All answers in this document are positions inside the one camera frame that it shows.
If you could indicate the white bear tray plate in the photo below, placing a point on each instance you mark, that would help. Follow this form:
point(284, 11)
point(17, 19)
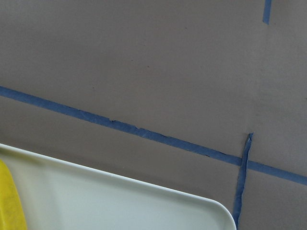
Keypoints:
point(60, 195)

